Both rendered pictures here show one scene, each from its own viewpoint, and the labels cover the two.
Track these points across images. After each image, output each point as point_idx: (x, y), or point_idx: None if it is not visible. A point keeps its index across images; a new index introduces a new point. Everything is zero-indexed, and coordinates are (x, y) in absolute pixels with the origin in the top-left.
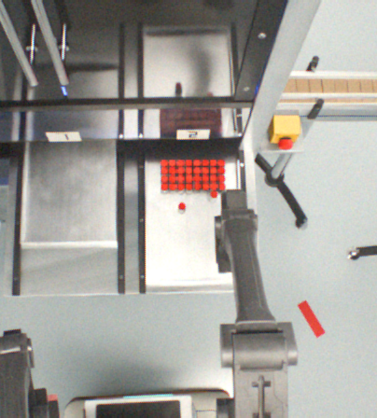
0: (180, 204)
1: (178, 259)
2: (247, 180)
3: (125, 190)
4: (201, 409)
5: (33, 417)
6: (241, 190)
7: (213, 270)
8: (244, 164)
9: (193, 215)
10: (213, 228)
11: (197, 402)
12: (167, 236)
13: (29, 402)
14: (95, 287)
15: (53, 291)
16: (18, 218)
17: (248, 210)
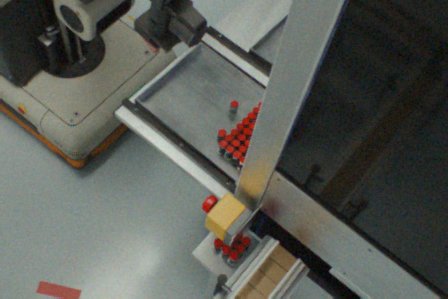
0: (236, 103)
1: (196, 80)
2: (210, 180)
3: None
4: (86, 118)
5: None
6: (194, 26)
7: (165, 94)
8: (226, 184)
9: (220, 117)
10: (196, 121)
11: (93, 120)
12: (221, 87)
13: None
14: (228, 21)
15: None
16: None
17: None
